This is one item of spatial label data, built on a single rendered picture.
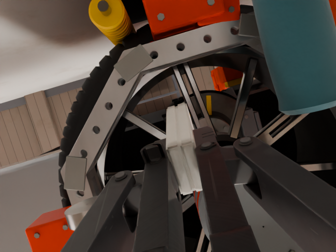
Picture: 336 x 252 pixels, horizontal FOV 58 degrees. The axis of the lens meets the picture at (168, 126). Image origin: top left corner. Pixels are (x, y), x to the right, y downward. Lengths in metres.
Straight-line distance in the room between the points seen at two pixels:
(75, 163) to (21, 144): 4.89
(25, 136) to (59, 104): 0.77
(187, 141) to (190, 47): 0.36
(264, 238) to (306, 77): 0.20
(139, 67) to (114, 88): 0.05
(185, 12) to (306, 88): 0.22
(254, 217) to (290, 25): 0.23
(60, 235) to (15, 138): 4.89
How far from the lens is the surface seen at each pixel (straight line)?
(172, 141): 0.16
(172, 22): 0.50
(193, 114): 0.60
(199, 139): 0.17
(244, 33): 0.51
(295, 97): 0.41
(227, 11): 0.52
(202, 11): 0.50
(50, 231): 0.57
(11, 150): 5.50
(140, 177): 0.16
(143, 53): 0.50
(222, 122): 1.06
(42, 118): 5.12
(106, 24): 0.52
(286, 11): 0.41
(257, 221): 0.39
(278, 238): 0.41
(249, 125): 1.09
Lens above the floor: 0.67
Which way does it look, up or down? 5 degrees up
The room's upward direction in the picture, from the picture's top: 163 degrees clockwise
